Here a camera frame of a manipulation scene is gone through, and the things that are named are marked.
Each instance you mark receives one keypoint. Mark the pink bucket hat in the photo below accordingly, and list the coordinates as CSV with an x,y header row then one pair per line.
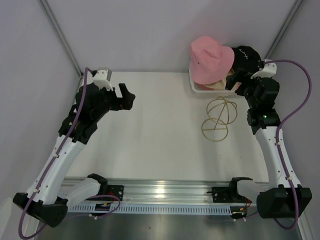
x,y
209,61

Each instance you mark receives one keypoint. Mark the black bucket hat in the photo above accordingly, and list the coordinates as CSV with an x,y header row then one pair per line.
x,y
245,59

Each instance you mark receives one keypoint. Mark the beige bucket hat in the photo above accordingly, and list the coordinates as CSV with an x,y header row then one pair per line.
x,y
216,86

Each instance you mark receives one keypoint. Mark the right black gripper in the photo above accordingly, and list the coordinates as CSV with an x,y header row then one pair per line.
x,y
242,76

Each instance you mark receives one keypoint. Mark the left corner aluminium post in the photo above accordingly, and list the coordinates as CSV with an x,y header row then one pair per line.
x,y
53,21

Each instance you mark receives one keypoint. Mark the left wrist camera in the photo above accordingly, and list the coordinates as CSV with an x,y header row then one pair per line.
x,y
102,78

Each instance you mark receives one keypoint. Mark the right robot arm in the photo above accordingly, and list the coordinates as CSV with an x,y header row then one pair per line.
x,y
285,197

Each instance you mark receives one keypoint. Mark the white plastic basket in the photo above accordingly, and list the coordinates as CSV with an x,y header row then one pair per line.
x,y
208,93

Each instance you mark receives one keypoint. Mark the gold wire hat stand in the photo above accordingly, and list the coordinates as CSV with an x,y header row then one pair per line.
x,y
221,113

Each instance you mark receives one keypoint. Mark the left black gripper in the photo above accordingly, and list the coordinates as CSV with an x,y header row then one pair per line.
x,y
120,103

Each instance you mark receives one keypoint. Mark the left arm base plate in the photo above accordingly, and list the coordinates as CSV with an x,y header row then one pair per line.
x,y
115,190

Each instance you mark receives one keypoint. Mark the white slotted cable duct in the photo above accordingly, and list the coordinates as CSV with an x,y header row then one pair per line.
x,y
167,209

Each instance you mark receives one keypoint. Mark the corner aluminium post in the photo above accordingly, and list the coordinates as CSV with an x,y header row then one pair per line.
x,y
289,19
53,21

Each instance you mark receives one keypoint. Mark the right corner aluminium post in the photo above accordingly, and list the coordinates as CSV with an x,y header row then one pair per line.
x,y
289,19

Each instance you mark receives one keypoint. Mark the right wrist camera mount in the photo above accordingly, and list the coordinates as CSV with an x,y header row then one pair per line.
x,y
266,70

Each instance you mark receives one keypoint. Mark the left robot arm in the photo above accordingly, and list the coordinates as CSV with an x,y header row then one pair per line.
x,y
42,200

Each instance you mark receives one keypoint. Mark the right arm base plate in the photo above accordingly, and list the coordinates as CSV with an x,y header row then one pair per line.
x,y
228,194

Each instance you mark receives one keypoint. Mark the aluminium mounting rail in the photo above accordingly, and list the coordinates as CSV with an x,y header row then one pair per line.
x,y
168,192

